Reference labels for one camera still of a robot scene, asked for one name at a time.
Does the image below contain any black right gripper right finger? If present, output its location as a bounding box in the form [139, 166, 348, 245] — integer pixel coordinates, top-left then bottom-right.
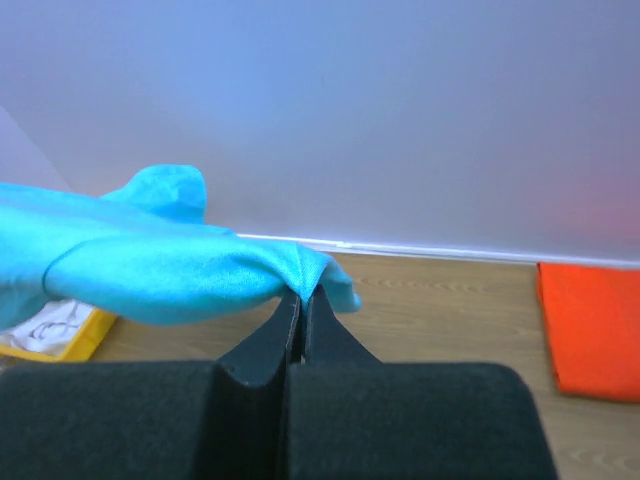
[282, 289, 558, 479]

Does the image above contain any cyan blue t-shirt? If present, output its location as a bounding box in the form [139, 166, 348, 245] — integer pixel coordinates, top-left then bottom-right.
[1, 165, 361, 328]

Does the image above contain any folded orange t-shirt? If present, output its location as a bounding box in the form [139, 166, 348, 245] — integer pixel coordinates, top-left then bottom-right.
[536, 263, 639, 403]

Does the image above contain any yellow plastic bin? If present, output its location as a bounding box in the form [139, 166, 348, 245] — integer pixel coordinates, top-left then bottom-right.
[1, 310, 117, 363]

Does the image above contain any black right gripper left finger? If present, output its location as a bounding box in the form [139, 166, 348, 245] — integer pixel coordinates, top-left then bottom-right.
[1, 294, 301, 479]

